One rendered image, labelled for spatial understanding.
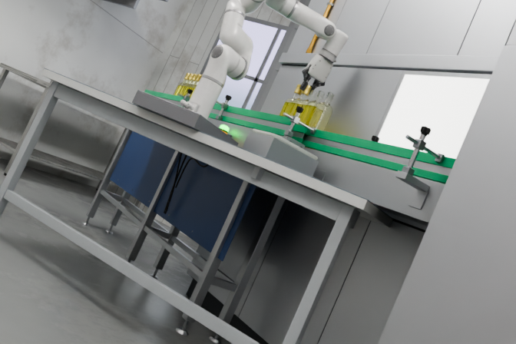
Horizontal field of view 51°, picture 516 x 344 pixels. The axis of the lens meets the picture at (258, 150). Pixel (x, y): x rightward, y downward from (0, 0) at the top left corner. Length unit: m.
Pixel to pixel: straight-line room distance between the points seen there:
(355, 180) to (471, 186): 0.59
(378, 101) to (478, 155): 0.90
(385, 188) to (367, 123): 0.52
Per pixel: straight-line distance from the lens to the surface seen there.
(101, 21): 5.52
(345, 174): 1.95
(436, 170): 1.74
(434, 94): 2.11
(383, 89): 2.29
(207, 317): 1.89
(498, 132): 1.44
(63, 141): 5.60
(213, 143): 1.93
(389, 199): 1.78
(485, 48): 2.13
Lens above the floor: 0.62
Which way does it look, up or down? 4 degrees up
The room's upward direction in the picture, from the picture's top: 24 degrees clockwise
